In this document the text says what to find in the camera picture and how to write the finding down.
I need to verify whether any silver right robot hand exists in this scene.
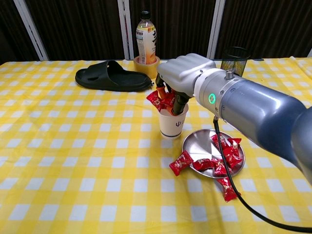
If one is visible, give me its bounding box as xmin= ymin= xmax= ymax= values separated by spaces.
xmin=156 ymin=53 xmax=217 ymax=117

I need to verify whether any white paper cup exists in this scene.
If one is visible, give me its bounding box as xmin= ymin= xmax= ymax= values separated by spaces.
xmin=158 ymin=104 xmax=190 ymax=140

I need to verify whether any silver metal plate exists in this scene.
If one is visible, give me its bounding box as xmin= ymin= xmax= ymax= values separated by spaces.
xmin=182 ymin=129 xmax=246 ymax=179

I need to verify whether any brown packing tape roll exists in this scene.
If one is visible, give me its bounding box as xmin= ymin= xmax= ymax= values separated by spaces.
xmin=133 ymin=55 xmax=161 ymax=79

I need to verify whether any dark corrugated partition panel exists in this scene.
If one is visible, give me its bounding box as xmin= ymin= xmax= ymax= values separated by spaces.
xmin=0 ymin=0 xmax=41 ymax=64
xmin=24 ymin=0 xmax=126 ymax=61
xmin=215 ymin=0 xmax=312 ymax=59
xmin=129 ymin=0 xmax=217 ymax=60

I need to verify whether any black mesh pen holder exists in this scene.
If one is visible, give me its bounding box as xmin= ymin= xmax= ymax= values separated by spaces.
xmin=220 ymin=46 xmax=251 ymax=76

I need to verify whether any drink bottle with orange label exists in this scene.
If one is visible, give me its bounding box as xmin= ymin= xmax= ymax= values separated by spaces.
xmin=135 ymin=10 xmax=157 ymax=65

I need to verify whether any black rubber slipper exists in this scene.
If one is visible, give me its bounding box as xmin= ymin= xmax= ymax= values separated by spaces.
xmin=75 ymin=60 xmax=155 ymax=93

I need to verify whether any yellow white checkered tablecloth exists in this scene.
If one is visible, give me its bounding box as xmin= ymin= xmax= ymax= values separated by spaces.
xmin=0 ymin=56 xmax=312 ymax=234

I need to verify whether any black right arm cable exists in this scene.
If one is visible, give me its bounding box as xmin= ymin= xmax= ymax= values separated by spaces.
xmin=213 ymin=117 xmax=312 ymax=234

